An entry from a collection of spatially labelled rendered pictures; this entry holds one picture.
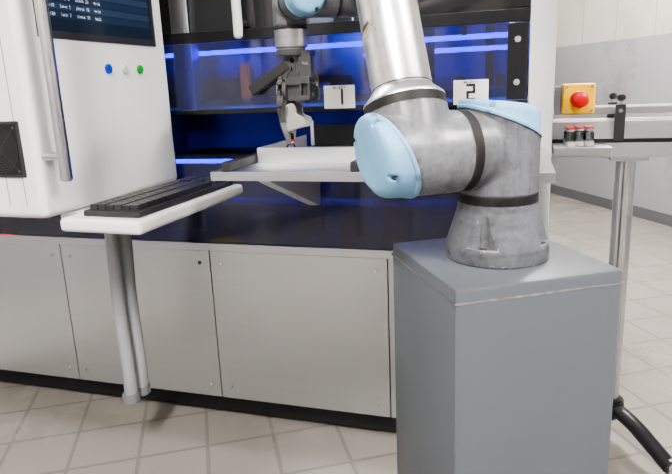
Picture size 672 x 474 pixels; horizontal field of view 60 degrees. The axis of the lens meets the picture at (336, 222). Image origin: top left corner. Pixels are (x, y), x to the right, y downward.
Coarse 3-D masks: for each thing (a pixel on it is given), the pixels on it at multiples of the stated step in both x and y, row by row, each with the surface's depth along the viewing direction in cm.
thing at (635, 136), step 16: (624, 96) 145; (608, 112) 150; (624, 112) 146; (640, 112) 148; (656, 112) 147; (560, 128) 152; (608, 128) 148; (624, 128) 147; (640, 128) 146; (656, 128) 145; (608, 144) 149; (624, 144) 148; (640, 144) 147; (656, 144) 146
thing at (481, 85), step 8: (456, 80) 146; (464, 80) 145; (472, 80) 145; (480, 80) 144; (488, 80) 144; (456, 88) 146; (464, 88) 146; (472, 88) 145; (480, 88) 145; (488, 88) 144; (456, 96) 147; (464, 96) 146; (472, 96) 146; (480, 96) 145; (456, 104) 147
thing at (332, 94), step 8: (328, 88) 155; (336, 88) 155; (344, 88) 154; (352, 88) 154; (328, 96) 156; (336, 96) 155; (344, 96) 155; (352, 96) 154; (328, 104) 156; (336, 104) 156; (344, 104) 155; (352, 104) 155
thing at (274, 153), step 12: (276, 144) 147; (300, 144) 164; (264, 156) 137; (276, 156) 136; (288, 156) 135; (300, 156) 135; (312, 156) 134; (324, 156) 133; (336, 156) 132; (348, 156) 131
